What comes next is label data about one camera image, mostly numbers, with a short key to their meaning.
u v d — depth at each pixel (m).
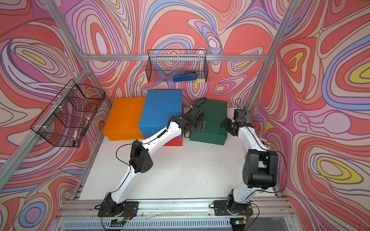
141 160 0.55
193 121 0.69
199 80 0.84
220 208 0.73
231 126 0.68
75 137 0.72
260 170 0.47
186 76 0.90
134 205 0.75
